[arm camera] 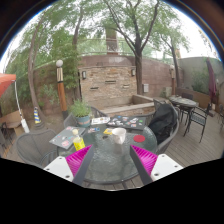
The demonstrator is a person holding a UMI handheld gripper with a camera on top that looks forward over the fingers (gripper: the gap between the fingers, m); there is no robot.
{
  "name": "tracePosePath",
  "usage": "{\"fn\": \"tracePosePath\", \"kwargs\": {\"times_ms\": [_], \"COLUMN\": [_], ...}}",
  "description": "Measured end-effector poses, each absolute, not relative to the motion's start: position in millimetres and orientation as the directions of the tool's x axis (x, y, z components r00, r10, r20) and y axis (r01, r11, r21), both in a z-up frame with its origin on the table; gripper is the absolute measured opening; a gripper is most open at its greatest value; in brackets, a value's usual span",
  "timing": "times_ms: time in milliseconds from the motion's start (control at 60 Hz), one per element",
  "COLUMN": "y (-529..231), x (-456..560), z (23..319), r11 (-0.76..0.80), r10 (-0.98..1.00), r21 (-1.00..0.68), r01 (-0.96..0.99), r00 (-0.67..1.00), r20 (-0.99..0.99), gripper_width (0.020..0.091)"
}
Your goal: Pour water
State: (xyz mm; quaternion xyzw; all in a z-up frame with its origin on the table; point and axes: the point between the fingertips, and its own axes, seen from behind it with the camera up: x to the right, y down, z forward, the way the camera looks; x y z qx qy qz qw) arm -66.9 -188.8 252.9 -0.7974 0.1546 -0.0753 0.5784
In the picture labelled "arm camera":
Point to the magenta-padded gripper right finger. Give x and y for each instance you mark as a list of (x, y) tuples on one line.
[(146, 159)]

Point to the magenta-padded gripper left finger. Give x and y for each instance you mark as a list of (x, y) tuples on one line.
[(78, 160)]

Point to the yellow-labelled clear drink bottle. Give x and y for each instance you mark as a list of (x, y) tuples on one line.
[(79, 142)]

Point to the flat round red coaster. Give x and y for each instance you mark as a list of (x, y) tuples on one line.
[(139, 138)]

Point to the grey laptop with stickers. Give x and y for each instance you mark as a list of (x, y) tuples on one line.
[(65, 137)]

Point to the small blue sticker card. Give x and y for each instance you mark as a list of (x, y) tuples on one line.
[(93, 130)]

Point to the white ceramic mug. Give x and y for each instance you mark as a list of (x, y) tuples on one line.
[(119, 136)]

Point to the black laptop with stickers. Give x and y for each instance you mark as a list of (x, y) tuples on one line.
[(128, 122)]

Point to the black jacket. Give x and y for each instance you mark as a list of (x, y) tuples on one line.
[(163, 121)]

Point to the white printed sticker sheet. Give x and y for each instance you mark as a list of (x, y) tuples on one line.
[(100, 120)]

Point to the potted green plant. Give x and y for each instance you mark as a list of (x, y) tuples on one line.
[(81, 111)]

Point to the dark mesh garden chair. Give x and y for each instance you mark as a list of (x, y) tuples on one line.
[(157, 103)]

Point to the blue-yellow striped cone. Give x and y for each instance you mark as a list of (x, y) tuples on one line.
[(37, 116)]

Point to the black metal patio chair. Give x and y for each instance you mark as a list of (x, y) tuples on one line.
[(199, 118)]

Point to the tall forked tree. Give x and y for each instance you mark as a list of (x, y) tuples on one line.
[(138, 73)]

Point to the curved-trunk tree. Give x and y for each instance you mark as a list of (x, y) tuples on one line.
[(31, 86)]

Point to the closed maroon patio umbrella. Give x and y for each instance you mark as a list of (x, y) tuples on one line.
[(211, 80)]

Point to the orange canopy with white pole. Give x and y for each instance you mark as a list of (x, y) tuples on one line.
[(6, 81)]

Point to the wooden globe lamp post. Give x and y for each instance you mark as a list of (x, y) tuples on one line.
[(61, 93)]

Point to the grey wall utility box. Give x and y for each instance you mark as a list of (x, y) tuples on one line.
[(146, 88)]

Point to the slim wooden lamp post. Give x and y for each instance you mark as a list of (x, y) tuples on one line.
[(172, 81)]

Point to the black wall lamp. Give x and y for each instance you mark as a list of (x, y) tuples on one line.
[(133, 72), (84, 75)]

